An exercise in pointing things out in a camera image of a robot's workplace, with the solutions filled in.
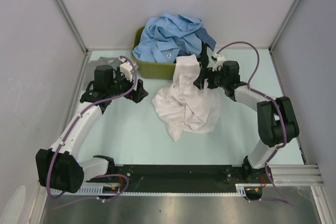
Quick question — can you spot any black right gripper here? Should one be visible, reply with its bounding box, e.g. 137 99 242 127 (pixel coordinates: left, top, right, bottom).
193 66 228 90

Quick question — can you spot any white long sleeve shirt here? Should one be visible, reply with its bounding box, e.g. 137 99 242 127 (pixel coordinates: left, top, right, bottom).
152 55 221 142

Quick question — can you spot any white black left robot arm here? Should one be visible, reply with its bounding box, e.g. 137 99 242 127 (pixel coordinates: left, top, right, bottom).
35 59 148 193

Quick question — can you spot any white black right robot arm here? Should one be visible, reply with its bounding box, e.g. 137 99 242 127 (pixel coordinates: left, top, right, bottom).
194 61 299 183

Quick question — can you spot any light blue long sleeve shirt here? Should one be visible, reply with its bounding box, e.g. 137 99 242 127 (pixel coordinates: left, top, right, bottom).
132 13 203 63

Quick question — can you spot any black garment in basket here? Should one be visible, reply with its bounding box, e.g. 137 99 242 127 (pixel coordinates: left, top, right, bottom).
199 42 209 68

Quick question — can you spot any olive green plastic basket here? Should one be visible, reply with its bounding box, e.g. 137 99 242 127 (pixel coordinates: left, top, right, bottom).
130 26 203 80

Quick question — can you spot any dark blue patterned shirt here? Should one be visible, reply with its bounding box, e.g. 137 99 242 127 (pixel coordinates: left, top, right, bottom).
195 27 216 51

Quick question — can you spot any folded grey polo shirt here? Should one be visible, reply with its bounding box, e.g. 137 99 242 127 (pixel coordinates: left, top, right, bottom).
83 57 122 90

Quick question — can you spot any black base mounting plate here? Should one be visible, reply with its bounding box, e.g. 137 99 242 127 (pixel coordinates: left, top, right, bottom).
86 163 275 194

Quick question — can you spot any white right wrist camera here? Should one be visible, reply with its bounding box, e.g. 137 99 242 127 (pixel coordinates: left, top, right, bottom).
211 53 226 71

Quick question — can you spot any white slotted cable duct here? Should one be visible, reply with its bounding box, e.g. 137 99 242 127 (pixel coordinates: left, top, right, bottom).
64 185 246 197

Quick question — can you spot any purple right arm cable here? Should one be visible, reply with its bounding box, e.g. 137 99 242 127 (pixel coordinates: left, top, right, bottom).
214 40 294 208

